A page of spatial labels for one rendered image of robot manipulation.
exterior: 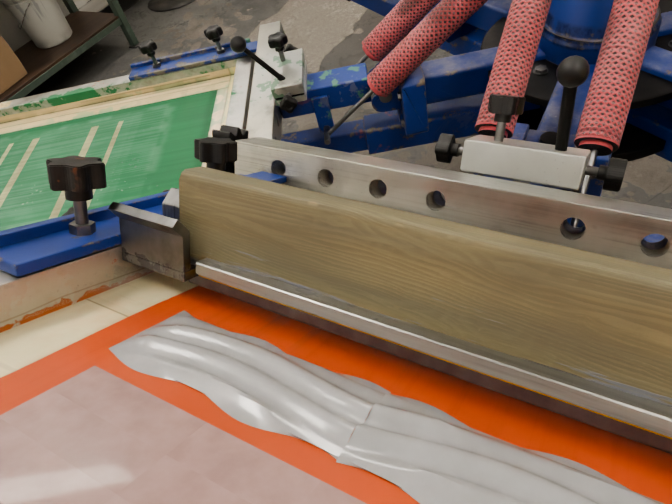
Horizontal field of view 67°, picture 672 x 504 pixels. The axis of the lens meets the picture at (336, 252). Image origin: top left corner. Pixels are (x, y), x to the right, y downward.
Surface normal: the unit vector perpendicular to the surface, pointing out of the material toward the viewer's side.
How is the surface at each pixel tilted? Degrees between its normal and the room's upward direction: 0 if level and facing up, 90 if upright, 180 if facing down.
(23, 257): 32
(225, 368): 1
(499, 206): 58
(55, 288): 90
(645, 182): 0
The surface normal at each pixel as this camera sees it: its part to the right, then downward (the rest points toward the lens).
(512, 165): -0.49, 0.28
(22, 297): 0.87, 0.24
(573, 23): -0.71, 0.26
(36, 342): 0.07, -0.93
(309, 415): -0.26, -0.66
